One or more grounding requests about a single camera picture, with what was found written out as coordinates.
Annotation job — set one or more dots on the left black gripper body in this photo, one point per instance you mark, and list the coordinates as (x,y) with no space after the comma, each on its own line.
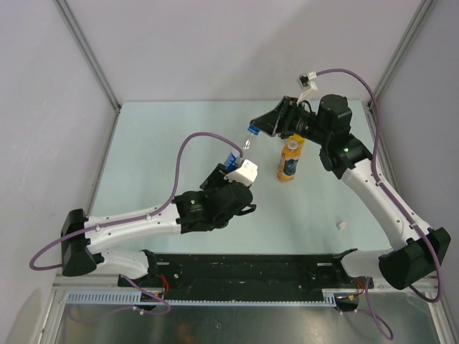
(216,180)

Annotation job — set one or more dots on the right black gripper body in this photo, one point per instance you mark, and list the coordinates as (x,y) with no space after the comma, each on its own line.
(297,120)

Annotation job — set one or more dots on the clear pepsi bottle blue cap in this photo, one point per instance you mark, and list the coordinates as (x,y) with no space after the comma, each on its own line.
(247,143)

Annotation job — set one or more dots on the orange drink bottle white cap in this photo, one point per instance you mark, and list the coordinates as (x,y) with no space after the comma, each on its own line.
(289,158)

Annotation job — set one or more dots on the yellow honey pomelo bottle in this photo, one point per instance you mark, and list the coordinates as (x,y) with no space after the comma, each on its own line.
(300,141)

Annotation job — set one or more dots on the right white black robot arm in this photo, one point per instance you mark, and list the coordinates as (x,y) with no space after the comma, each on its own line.
(416,248)

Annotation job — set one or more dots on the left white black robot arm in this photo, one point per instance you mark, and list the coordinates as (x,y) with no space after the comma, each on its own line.
(90,242)

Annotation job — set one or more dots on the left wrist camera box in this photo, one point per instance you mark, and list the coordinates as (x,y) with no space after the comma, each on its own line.
(246,174)

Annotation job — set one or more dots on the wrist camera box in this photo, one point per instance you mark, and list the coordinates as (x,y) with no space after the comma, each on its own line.
(246,174)
(308,84)

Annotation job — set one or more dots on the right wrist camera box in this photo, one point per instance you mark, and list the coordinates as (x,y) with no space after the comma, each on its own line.
(308,84)

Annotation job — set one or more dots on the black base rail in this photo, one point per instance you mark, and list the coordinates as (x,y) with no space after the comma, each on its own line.
(247,277)

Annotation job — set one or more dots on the right aluminium frame post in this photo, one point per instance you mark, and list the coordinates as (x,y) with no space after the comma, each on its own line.
(411,33)

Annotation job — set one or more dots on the aluminium frame post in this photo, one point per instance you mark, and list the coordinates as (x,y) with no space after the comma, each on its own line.
(86,51)
(411,33)

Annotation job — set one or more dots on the left aluminium frame post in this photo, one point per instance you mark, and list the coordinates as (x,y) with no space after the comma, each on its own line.
(86,51)

